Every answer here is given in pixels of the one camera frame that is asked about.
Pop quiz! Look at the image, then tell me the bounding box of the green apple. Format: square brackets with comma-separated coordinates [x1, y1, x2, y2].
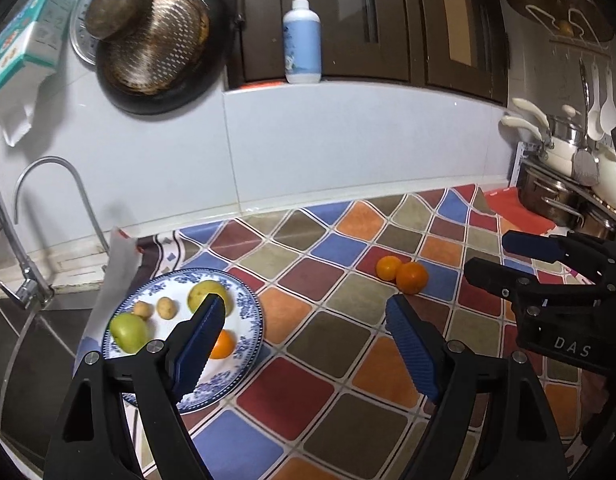
[109, 312, 151, 353]

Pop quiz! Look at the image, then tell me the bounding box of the steel pot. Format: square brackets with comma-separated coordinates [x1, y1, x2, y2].
[517, 162, 589, 228]

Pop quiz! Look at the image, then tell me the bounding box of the red patterned mat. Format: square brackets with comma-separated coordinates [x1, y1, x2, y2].
[483, 187, 579, 281]

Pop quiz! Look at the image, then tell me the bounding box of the orange with stem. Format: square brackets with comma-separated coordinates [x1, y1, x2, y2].
[395, 261, 430, 295]

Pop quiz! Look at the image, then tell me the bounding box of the white pot rack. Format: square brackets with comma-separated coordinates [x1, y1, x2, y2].
[508, 140, 531, 186]

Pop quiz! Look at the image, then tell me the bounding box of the colourful checkered mat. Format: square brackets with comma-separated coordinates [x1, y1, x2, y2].
[133, 185, 604, 480]

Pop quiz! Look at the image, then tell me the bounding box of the white-handled pan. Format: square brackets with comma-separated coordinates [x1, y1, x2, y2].
[510, 97, 589, 151]
[499, 115, 616, 196]

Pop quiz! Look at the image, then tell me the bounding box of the golden perforated colander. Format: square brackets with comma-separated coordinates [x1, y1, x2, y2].
[100, 0, 211, 96]

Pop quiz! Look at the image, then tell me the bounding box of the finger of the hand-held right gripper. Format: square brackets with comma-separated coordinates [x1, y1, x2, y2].
[501, 230, 616, 281]
[463, 257, 604, 311]

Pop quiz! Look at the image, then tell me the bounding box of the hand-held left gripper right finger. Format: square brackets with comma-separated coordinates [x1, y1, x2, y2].
[385, 294, 571, 480]

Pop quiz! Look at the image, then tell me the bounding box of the smooth orange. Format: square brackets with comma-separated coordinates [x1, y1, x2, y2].
[208, 330, 237, 361]

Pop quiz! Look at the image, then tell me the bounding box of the blue and white plate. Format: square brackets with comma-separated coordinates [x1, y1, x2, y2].
[102, 268, 265, 415]

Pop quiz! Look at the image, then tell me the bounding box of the yellow-green pear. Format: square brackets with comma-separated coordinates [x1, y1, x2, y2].
[188, 281, 234, 317]

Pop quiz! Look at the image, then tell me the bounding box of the dark kitchen sink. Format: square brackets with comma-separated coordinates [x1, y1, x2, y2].
[0, 290, 109, 461]

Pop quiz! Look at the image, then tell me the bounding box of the dark wooden cabinet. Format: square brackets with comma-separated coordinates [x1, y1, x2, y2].
[225, 0, 511, 106]

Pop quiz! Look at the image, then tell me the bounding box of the golden pot lid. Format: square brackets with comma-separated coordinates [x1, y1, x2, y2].
[503, 0, 616, 46]

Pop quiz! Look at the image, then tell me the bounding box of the white plastic bag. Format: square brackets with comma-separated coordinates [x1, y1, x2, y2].
[0, 60, 59, 148]

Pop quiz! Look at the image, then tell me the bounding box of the steel slotted spatula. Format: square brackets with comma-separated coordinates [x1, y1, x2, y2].
[572, 57, 601, 186]

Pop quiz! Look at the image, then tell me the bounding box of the white pump bottle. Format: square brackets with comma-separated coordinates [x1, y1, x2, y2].
[282, 0, 323, 85]

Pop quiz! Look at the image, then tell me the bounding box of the silver perforated tray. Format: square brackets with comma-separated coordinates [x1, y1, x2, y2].
[68, 0, 234, 68]

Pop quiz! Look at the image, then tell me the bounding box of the chrome lever faucet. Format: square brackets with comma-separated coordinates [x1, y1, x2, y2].
[0, 160, 56, 311]

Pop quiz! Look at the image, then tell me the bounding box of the chrome gooseneck faucet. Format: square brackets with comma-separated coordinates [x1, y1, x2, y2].
[14, 156, 111, 261]

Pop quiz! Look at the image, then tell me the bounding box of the white spoon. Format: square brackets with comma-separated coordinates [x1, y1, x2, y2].
[600, 62, 616, 136]
[587, 62, 605, 142]

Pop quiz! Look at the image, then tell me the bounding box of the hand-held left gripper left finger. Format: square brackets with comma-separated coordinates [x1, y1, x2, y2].
[42, 292, 226, 480]

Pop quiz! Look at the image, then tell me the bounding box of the black frying pan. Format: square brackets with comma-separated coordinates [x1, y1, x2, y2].
[95, 0, 229, 116]

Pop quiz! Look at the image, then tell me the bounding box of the teal tissue box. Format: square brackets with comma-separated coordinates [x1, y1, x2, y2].
[0, 0, 79, 106]

